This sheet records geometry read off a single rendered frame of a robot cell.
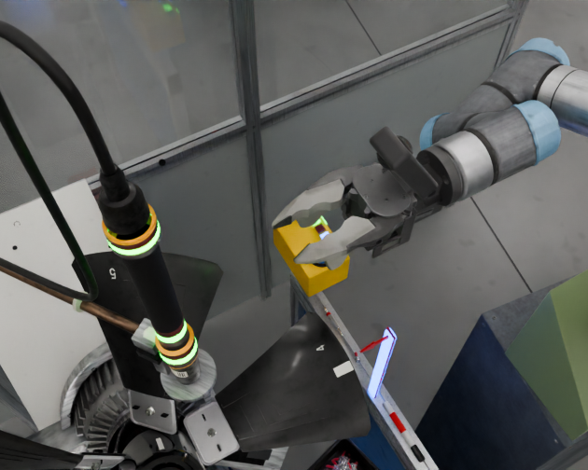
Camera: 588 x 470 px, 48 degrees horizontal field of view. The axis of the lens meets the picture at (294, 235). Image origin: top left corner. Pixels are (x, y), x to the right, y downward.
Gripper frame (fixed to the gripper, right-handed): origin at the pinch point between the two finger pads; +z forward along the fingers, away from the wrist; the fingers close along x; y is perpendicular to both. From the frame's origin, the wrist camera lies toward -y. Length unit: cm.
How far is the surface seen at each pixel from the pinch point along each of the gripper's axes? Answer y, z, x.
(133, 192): -19.5, 14.7, -1.4
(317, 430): 49.2, 0.1, -8.2
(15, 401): 121, 58, 56
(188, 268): 22.5, 9.1, 14.7
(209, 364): 19.8, 12.8, -0.9
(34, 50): -33.0, 17.2, 0.7
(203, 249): 113, -8, 71
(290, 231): 59, -18, 33
